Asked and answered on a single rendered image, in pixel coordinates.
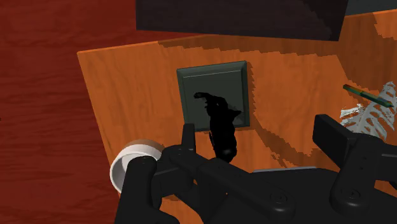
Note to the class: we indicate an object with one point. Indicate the black cat figure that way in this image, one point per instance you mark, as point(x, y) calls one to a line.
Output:
point(221, 130)

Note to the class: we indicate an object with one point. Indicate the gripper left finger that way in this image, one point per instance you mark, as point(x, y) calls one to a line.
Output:
point(217, 170)

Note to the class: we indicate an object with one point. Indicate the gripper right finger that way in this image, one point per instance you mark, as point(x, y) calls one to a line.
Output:
point(353, 161)

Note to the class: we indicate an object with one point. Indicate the green pencil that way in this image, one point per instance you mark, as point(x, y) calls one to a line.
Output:
point(369, 95)

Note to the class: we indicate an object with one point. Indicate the orange wooden table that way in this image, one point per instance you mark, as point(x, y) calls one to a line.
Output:
point(139, 93)

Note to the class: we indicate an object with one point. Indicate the dark green square plate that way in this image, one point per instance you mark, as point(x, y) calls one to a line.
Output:
point(214, 80)

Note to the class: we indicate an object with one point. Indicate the white ribcage skeleton figure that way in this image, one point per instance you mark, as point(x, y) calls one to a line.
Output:
point(372, 112)

